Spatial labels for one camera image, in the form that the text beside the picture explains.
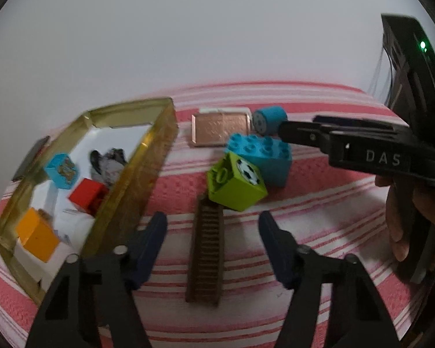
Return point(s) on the person's right hand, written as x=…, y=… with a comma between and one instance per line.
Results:
x=398, y=221

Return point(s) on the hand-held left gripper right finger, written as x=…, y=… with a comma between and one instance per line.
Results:
x=275, y=253

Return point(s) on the copper card case lid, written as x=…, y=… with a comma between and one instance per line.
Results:
x=219, y=128

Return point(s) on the brown toy ladder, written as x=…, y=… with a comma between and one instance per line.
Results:
x=206, y=253

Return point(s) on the blue toy cylinder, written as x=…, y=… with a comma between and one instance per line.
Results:
x=272, y=118

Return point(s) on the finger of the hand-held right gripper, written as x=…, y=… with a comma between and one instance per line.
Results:
x=359, y=123
x=301, y=132

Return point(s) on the orange toy block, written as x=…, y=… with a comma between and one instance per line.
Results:
x=36, y=235

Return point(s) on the grey toy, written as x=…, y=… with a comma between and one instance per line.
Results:
x=110, y=166

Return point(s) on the white card box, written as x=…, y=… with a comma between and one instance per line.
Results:
x=224, y=110

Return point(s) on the green cube with soccer ball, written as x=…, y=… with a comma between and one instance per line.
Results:
x=235, y=188

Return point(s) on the gold metal tin tray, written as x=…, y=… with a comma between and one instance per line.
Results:
x=137, y=174

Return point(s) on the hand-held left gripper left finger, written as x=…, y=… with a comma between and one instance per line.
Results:
x=148, y=250

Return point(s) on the red white striped blanket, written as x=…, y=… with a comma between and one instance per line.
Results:
x=330, y=203

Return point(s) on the red toy block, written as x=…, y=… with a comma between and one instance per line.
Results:
x=87, y=194

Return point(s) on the large blue toy brick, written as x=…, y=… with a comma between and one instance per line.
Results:
x=272, y=159

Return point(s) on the black phone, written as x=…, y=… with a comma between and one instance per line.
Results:
x=29, y=159

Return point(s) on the small blue printed cube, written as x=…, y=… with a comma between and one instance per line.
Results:
x=60, y=170

